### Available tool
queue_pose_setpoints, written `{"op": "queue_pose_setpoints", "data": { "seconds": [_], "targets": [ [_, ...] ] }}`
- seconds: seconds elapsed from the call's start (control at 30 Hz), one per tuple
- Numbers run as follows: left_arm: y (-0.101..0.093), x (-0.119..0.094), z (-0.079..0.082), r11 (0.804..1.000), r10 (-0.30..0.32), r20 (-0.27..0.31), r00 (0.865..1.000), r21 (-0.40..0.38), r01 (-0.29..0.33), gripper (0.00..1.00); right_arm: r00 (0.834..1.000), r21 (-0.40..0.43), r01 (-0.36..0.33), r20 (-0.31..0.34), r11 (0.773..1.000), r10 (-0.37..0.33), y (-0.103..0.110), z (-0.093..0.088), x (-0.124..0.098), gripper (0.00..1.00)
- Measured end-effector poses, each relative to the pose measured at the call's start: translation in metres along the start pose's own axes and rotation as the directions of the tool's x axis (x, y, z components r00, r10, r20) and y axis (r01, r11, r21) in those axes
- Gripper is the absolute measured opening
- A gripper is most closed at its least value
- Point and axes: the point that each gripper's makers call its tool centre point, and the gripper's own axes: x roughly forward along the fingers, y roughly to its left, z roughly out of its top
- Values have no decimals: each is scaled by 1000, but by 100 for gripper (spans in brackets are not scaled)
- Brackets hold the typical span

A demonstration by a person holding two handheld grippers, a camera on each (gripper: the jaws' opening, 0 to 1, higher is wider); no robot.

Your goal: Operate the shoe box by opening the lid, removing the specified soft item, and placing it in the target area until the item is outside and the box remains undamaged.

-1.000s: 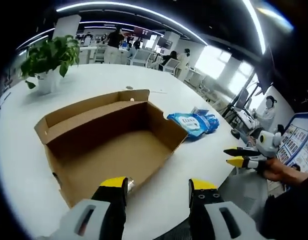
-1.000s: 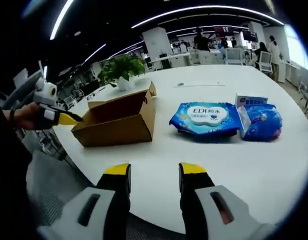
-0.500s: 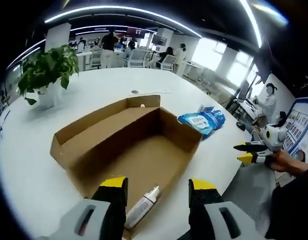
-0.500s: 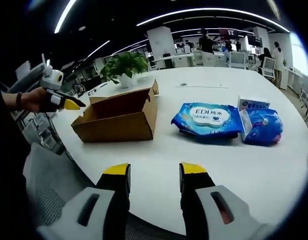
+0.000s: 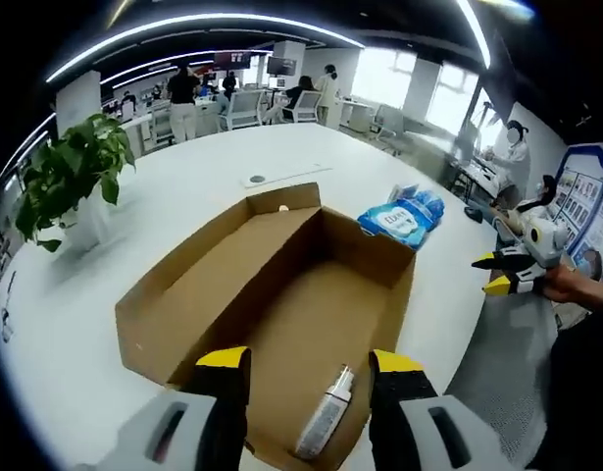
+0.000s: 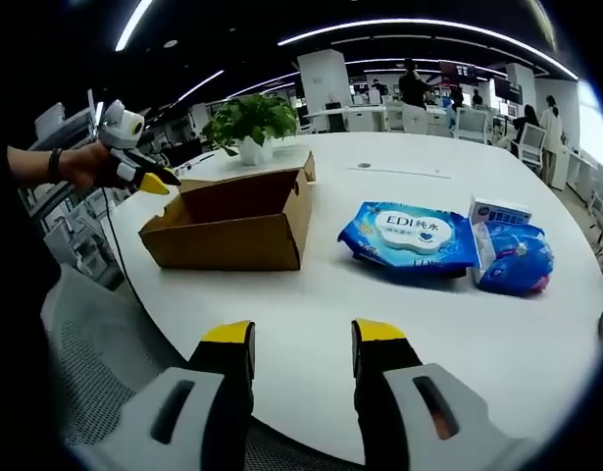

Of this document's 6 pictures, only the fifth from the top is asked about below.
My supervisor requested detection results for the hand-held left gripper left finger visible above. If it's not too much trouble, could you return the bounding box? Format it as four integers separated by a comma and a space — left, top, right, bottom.
118, 345, 253, 471

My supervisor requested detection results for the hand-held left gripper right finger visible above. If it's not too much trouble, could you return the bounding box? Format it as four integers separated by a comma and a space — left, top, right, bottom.
367, 347, 504, 471

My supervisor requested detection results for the blue wet wipes pack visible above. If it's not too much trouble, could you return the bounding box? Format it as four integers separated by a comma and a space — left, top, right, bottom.
356, 204, 432, 252

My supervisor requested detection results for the brown cardboard shoe box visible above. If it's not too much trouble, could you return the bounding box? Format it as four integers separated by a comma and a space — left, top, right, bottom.
114, 182, 418, 471

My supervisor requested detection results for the person's right hand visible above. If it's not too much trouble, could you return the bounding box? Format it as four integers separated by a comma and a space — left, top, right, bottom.
543, 266, 603, 311

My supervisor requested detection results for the grey mesh chair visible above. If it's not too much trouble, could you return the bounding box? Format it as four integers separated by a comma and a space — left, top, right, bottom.
441, 292, 561, 460

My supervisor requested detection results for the white pump bottle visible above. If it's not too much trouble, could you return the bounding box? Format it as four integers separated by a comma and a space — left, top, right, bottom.
294, 363, 357, 461

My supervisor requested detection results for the person's black shirt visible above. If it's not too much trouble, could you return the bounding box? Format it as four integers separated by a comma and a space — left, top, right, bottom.
548, 301, 603, 471

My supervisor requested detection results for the white mesh office chair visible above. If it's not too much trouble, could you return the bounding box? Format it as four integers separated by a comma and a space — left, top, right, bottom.
291, 90, 323, 124
226, 90, 264, 131

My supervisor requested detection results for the potted green plant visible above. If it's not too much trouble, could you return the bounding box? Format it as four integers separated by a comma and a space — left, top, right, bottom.
14, 112, 137, 255

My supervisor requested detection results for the hanging display screen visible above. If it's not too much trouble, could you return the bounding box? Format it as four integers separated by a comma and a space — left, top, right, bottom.
213, 50, 252, 70

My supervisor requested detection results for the curved ceiling light strip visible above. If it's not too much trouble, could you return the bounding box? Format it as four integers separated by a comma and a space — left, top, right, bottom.
44, 12, 367, 84

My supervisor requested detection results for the wall poster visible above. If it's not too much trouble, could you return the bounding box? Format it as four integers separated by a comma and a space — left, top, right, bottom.
555, 140, 603, 285

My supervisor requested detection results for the wall monitor screen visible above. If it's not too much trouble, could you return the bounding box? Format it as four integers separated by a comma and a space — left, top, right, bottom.
266, 56, 298, 77

